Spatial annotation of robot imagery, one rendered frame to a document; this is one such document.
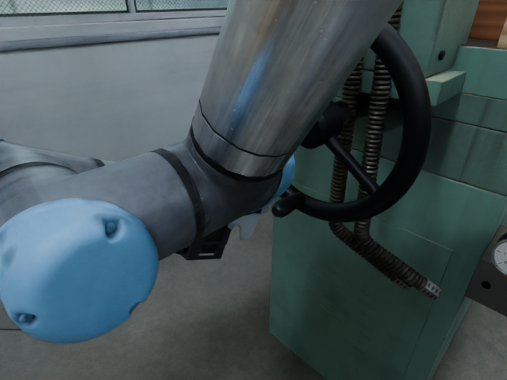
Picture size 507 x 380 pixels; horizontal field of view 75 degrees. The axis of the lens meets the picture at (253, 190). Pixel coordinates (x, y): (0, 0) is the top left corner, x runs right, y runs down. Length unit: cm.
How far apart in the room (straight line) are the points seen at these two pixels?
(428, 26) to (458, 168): 23
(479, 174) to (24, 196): 55
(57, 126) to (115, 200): 142
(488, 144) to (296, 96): 43
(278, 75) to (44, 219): 13
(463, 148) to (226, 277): 101
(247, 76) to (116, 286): 13
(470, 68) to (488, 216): 22
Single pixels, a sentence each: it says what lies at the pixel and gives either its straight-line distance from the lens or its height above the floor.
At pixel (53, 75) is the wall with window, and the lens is 158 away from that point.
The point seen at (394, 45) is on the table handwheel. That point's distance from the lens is 39.
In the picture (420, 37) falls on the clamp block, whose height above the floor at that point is 92.
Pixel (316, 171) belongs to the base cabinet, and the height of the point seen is 64.
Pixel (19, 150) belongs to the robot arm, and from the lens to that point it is 30.
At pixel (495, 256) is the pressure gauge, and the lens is 57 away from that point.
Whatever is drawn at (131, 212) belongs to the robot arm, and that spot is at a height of 85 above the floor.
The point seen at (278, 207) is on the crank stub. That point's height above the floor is 70.
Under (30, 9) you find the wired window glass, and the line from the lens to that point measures 163.
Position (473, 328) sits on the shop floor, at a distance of 141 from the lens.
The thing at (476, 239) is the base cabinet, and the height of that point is 63.
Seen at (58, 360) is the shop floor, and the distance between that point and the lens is 128.
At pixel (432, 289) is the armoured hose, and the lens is 59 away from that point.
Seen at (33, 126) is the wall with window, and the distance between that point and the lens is 160.
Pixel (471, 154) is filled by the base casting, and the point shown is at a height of 76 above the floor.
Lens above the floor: 96
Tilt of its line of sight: 30 degrees down
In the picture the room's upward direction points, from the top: straight up
